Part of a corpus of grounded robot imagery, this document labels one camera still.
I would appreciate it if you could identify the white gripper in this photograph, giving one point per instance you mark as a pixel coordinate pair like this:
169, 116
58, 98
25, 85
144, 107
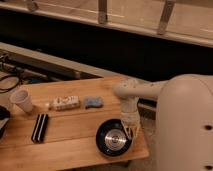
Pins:
130, 117

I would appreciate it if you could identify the black ceramic bowl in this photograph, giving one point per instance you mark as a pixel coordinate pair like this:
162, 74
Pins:
111, 139

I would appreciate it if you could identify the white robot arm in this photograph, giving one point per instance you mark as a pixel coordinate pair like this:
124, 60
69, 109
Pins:
129, 91

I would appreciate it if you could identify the blue sponge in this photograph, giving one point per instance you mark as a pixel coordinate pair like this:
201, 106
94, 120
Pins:
93, 102

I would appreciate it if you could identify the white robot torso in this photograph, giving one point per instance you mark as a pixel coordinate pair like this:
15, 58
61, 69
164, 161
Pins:
184, 124

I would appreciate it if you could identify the black striped rectangular case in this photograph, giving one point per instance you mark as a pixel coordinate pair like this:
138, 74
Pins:
40, 128

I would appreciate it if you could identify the white paper cup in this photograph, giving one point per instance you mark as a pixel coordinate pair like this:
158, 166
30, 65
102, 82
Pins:
22, 99

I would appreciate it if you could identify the black object at left edge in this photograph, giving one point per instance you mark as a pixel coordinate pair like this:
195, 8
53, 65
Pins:
4, 118

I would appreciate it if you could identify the grey metal rail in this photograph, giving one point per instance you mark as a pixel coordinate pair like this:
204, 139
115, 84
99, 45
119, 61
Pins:
52, 63

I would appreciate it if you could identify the metal bracket middle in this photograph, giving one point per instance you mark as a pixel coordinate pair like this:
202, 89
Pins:
102, 11

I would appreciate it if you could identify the metal bracket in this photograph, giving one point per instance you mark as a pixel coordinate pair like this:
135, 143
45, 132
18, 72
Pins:
102, 11
165, 16

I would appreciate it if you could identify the metal bracket right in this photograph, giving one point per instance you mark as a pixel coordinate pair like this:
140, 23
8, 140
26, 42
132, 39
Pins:
165, 16

